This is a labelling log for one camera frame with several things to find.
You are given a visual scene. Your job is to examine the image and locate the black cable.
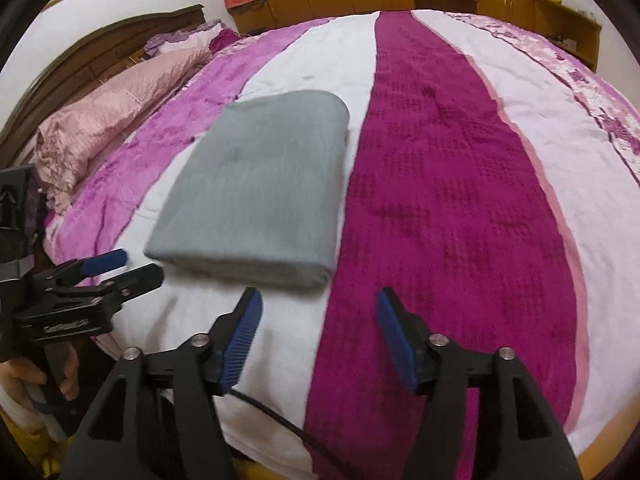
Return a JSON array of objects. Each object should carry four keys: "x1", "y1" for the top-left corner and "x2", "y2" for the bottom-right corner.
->
[{"x1": 230, "y1": 390, "x2": 346, "y2": 461}]

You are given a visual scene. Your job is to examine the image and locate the purple frilled pillow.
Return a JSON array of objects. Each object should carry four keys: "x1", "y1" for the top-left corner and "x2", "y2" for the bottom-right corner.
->
[{"x1": 145, "y1": 19, "x2": 241, "y2": 56}]

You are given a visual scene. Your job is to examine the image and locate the grey pants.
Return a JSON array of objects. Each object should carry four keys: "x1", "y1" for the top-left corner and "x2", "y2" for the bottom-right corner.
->
[{"x1": 144, "y1": 90, "x2": 350, "y2": 291}]

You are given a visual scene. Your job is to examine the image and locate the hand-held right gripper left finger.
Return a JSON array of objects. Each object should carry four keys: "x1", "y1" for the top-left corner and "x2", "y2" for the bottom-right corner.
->
[{"x1": 60, "y1": 287, "x2": 264, "y2": 480}]

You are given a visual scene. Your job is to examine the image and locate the person's left hand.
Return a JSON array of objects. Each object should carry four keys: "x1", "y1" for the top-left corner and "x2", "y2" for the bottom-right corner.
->
[{"x1": 0, "y1": 345, "x2": 80, "y2": 413}]

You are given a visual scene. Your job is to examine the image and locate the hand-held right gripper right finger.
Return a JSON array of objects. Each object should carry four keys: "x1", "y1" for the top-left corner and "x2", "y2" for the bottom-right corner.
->
[{"x1": 376, "y1": 287, "x2": 583, "y2": 480}]

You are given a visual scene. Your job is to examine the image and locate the pink ruffled pillow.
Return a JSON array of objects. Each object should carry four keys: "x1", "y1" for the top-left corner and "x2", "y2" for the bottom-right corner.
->
[{"x1": 35, "y1": 47, "x2": 213, "y2": 213}]

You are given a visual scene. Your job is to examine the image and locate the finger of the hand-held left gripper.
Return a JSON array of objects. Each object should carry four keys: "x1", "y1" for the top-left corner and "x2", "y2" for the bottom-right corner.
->
[
  {"x1": 47, "y1": 262, "x2": 166, "y2": 311},
  {"x1": 32, "y1": 248, "x2": 130, "y2": 293}
]

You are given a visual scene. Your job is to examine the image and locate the pink striped blanket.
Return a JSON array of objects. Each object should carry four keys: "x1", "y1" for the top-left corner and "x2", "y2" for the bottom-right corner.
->
[{"x1": 42, "y1": 9, "x2": 640, "y2": 480}]

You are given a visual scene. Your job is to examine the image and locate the dark wooden headboard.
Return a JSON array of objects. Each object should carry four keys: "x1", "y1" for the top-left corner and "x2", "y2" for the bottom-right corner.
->
[{"x1": 0, "y1": 4, "x2": 206, "y2": 161}]

